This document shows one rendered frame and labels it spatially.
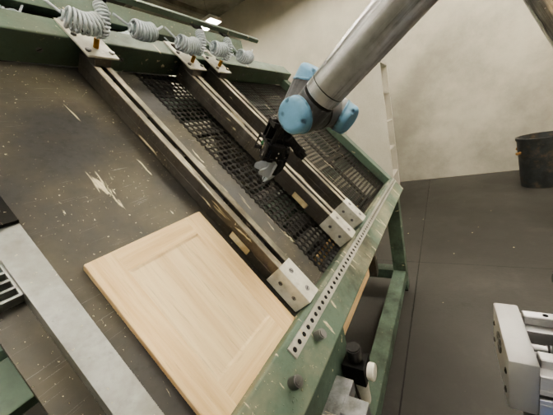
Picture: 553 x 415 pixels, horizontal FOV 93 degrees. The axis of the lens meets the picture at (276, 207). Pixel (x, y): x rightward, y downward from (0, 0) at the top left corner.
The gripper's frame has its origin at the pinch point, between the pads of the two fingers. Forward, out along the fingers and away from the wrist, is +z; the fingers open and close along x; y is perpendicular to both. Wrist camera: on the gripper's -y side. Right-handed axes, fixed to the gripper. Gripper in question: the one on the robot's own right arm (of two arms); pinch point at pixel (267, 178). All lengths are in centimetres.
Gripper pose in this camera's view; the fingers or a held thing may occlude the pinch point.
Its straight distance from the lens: 86.8
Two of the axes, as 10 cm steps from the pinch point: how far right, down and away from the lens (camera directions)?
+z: -4.1, 7.1, 5.7
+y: -8.2, -0.1, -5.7
